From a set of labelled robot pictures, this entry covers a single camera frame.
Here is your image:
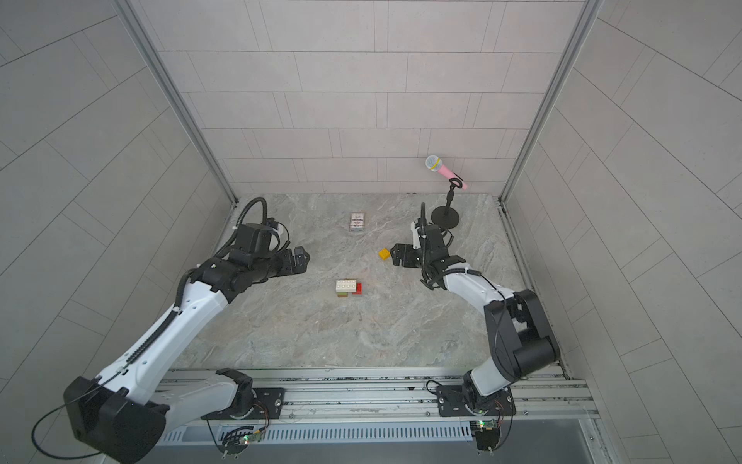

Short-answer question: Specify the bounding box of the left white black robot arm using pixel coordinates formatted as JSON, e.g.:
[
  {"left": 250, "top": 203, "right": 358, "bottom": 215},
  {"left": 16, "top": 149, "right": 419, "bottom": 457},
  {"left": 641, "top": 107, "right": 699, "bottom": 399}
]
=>
[{"left": 61, "top": 196, "right": 310, "bottom": 463}]

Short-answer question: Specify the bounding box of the left circuit board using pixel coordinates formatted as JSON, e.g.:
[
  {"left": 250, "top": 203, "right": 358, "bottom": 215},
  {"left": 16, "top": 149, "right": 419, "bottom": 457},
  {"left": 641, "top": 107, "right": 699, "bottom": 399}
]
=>
[{"left": 220, "top": 425, "right": 268, "bottom": 456}]

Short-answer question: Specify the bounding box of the aluminium rail frame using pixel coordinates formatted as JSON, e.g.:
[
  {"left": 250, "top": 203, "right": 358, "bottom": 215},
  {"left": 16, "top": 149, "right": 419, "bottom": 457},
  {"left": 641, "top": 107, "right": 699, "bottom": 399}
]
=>
[{"left": 158, "top": 365, "right": 600, "bottom": 446}]

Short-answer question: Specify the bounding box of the black microphone stand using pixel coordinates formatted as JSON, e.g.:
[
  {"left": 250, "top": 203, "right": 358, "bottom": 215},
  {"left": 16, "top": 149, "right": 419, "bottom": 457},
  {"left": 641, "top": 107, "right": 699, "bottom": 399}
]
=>
[{"left": 431, "top": 177, "right": 466, "bottom": 229}]

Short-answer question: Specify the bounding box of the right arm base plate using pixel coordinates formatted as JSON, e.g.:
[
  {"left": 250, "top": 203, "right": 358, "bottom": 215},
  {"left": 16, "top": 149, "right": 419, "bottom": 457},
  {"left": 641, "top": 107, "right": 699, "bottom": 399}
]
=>
[{"left": 429, "top": 385, "right": 517, "bottom": 419}]

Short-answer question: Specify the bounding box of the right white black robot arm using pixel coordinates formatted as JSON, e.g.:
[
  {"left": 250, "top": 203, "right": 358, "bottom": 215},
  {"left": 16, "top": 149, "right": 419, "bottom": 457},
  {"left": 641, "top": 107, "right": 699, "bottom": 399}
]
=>
[{"left": 391, "top": 206, "right": 560, "bottom": 415}]

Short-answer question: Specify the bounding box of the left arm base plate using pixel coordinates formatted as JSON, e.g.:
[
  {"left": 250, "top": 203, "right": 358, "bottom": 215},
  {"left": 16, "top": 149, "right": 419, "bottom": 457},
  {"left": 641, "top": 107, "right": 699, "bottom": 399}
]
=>
[{"left": 201, "top": 388, "right": 286, "bottom": 421}]

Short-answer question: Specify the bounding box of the pink toy microphone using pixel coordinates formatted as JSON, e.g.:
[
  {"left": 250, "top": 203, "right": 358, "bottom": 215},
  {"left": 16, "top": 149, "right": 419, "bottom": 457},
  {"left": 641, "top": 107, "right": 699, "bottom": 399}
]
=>
[{"left": 425, "top": 155, "right": 469, "bottom": 191}]

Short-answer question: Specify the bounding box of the white long lego brick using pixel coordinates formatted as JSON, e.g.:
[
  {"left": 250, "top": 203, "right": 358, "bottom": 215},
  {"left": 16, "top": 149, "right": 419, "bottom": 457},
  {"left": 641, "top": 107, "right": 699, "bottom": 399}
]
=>
[{"left": 335, "top": 280, "right": 359, "bottom": 294}]

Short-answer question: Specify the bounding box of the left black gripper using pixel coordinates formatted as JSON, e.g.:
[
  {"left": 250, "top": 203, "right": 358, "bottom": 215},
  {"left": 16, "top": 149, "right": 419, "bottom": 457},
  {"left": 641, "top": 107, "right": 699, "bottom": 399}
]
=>
[{"left": 250, "top": 244, "right": 314, "bottom": 282}]

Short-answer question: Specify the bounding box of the right circuit board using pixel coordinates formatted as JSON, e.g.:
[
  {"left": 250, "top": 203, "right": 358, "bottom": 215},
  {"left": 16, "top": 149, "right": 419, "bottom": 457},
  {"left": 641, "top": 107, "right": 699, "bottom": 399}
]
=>
[{"left": 470, "top": 421, "right": 505, "bottom": 454}]

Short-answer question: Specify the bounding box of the circuit board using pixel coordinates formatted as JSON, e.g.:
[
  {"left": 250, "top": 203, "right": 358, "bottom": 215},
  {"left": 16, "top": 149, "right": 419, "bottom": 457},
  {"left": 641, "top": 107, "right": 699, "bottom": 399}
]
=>
[
  {"left": 470, "top": 421, "right": 505, "bottom": 454},
  {"left": 220, "top": 425, "right": 268, "bottom": 456}
]

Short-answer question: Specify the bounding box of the red white card box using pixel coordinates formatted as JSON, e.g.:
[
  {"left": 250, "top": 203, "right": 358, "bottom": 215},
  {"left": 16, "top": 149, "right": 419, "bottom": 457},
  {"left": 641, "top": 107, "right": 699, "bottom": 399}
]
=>
[{"left": 349, "top": 212, "right": 365, "bottom": 232}]

